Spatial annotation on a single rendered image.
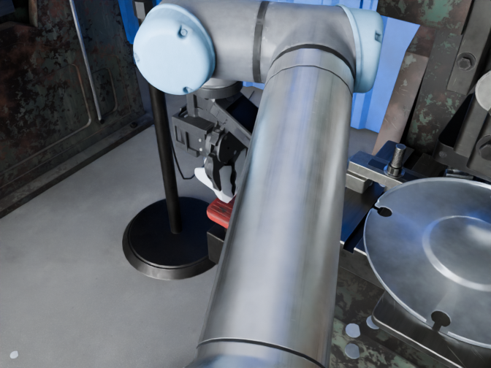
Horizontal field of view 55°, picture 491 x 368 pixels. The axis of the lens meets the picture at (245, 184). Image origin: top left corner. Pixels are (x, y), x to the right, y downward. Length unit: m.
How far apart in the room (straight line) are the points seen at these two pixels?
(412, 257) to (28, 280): 1.33
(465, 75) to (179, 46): 0.32
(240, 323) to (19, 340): 1.38
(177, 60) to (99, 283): 1.28
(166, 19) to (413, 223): 0.45
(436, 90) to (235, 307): 0.74
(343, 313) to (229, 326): 0.51
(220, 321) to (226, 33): 0.26
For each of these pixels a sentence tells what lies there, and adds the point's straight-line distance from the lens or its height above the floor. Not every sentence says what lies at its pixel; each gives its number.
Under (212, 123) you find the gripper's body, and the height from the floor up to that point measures 0.91.
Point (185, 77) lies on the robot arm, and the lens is 0.44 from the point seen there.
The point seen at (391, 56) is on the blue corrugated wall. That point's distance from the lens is 2.05.
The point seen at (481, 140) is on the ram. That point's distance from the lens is 0.62.
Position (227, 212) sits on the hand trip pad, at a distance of 0.72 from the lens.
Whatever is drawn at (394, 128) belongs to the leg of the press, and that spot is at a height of 0.69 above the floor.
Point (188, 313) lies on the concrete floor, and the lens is 1.52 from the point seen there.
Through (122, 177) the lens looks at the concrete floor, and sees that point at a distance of 2.00.
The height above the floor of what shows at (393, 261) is 0.78.
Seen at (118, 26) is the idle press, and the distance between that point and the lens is 2.06.
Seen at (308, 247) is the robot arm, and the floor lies 1.06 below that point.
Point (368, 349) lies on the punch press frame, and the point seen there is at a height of 0.62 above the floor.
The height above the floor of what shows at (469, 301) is 0.78.
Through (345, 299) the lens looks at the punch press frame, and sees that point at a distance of 0.78.
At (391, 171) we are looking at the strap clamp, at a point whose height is 0.76.
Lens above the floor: 1.27
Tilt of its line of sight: 42 degrees down
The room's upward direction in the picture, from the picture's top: straight up
